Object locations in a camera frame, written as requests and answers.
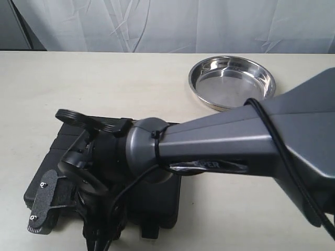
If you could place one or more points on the white backdrop cloth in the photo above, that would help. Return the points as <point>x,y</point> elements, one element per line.
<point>182,26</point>

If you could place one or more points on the black plastic tool case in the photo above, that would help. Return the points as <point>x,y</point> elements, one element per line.
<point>151,206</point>

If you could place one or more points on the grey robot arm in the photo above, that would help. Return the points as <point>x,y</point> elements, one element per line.
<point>289,138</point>

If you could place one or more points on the round stainless steel tray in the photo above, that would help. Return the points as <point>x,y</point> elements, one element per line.
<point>226,82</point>

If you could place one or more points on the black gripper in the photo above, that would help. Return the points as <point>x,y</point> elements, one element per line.
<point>96,164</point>

